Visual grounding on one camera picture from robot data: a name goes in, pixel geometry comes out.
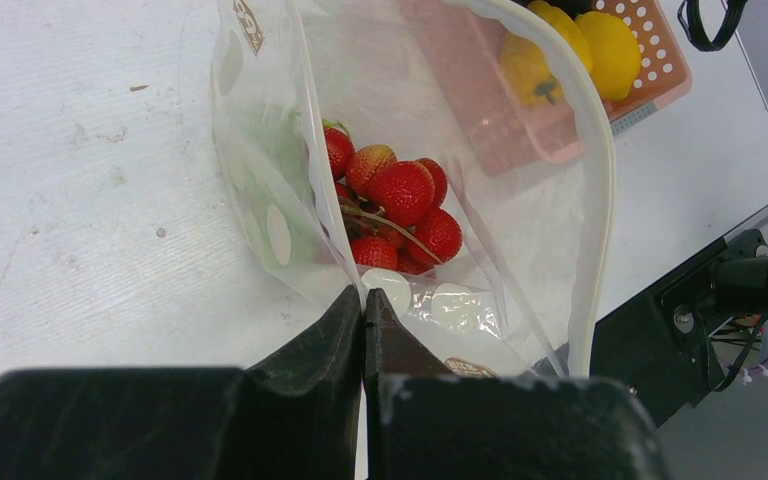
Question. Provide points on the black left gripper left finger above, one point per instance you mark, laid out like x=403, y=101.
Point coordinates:
x=293, y=415

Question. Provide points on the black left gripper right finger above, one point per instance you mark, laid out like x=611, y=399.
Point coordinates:
x=425, y=422

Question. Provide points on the red toy strawberry bunch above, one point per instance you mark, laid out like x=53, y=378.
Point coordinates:
x=392, y=209

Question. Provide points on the clear dotted zip top bag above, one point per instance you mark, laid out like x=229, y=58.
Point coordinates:
x=522, y=294

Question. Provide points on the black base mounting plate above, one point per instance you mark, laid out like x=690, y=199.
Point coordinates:
x=651, y=343

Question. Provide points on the yellow toy bell pepper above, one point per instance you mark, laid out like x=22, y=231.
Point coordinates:
x=524, y=64

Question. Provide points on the yellow toy lemon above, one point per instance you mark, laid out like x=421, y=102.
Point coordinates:
x=615, y=54

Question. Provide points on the pink perforated plastic basket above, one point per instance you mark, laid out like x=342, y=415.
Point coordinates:
x=463, y=48

